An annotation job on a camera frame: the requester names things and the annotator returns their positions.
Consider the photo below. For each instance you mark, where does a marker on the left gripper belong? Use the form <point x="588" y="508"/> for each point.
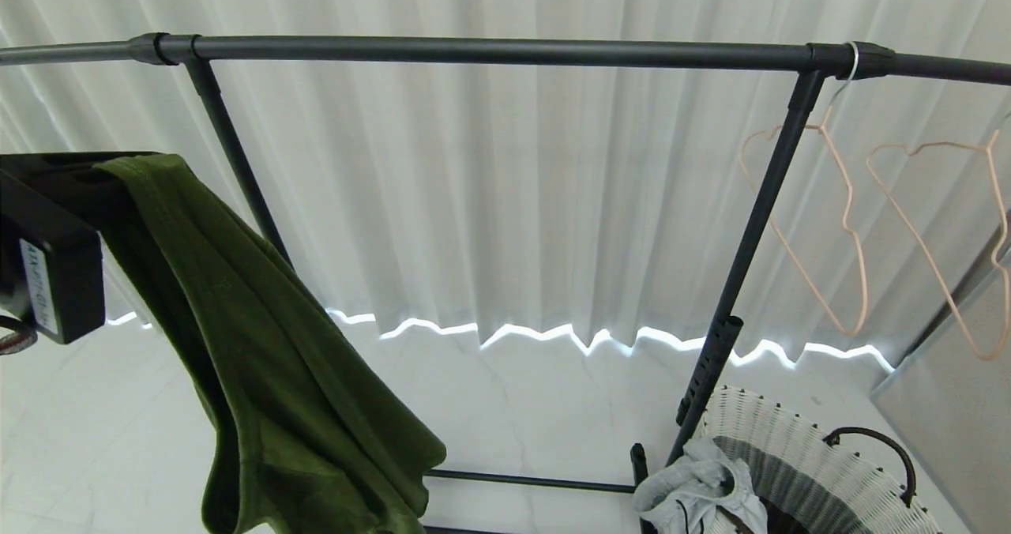
<point x="79" y="281"/>

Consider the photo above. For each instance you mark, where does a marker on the green long-sleeved shirt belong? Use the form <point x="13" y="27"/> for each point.
<point x="276" y="376"/>

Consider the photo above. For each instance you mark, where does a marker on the pink clothes hanger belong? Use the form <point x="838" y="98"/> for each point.
<point x="866" y="297"/>
<point x="924" y="261"/>

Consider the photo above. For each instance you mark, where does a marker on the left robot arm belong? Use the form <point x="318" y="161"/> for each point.
<point x="16" y="344"/>

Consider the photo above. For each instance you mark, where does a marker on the black clothes rack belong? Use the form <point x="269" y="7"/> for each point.
<point x="474" y="50"/>

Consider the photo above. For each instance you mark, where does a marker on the white laundry basket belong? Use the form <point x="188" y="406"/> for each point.
<point x="790" y="439"/>

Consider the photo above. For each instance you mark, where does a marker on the white curtain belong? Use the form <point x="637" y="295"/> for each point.
<point x="513" y="202"/>

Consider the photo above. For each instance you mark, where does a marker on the pale grey shorts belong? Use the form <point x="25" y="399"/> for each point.
<point x="695" y="486"/>

